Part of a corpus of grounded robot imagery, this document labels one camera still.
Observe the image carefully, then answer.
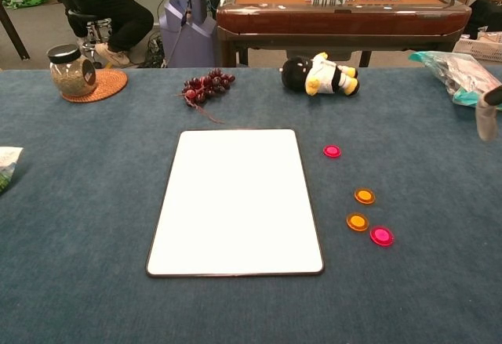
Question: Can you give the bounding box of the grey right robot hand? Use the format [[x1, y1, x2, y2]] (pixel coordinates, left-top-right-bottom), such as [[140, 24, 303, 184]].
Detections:
[[475, 85, 502, 142]]

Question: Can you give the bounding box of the orange disc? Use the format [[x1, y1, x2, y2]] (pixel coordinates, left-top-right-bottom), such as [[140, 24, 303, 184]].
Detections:
[[345, 212, 370, 233], [354, 187, 377, 205]]

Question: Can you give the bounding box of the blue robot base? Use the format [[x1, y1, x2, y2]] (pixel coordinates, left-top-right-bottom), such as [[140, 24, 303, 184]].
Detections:
[[158, 0, 218, 68]]

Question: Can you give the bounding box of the teal clear snack bag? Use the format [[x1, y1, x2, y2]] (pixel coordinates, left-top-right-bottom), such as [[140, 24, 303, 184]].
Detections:
[[408, 50, 502, 112]]

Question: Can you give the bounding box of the white plastic basket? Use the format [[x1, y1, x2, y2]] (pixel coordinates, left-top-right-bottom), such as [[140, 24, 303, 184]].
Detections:
[[453, 36, 502, 63]]

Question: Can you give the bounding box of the black bag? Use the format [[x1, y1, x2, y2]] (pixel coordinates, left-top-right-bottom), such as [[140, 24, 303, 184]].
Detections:
[[466, 0, 502, 40]]

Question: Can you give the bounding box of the brown mahjong table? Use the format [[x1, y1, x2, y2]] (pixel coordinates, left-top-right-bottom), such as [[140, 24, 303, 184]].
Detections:
[[215, 0, 473, 67]]

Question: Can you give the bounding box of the black headed plush doll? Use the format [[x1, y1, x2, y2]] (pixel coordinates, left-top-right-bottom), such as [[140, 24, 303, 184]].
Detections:
[[281, 52, 361, 97]]

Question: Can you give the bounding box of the white magnetic board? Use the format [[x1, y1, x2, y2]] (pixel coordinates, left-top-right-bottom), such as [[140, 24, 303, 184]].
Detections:
[[145, 128, 326, 279]]

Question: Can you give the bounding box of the red grape bunch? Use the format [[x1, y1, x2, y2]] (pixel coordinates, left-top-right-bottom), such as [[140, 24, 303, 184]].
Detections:
[[175, 67, 237, 125]]

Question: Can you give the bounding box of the orange woven coaster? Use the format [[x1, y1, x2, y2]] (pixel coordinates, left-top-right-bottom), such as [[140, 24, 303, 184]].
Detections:
[[61, 68, 129, 104]]

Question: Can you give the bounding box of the seated person in black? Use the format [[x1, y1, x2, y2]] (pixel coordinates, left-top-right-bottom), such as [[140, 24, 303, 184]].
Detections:
[[58, 0, 155, 67]]

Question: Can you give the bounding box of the black chrome stool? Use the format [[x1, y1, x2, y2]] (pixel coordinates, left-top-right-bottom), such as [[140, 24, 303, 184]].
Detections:
[[67, 9, 115, 61]]

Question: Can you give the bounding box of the glass jar black lid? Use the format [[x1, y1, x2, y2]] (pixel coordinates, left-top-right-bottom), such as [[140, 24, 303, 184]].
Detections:
[[46, 43, 98, 98]]

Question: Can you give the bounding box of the dark table leg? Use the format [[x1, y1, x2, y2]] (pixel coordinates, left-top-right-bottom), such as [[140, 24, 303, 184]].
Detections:
[[0, 2, 31, 62]]

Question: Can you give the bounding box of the white snack bag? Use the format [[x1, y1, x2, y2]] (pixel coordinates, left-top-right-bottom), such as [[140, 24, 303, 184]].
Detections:
[[0, 146, 24, 194]]

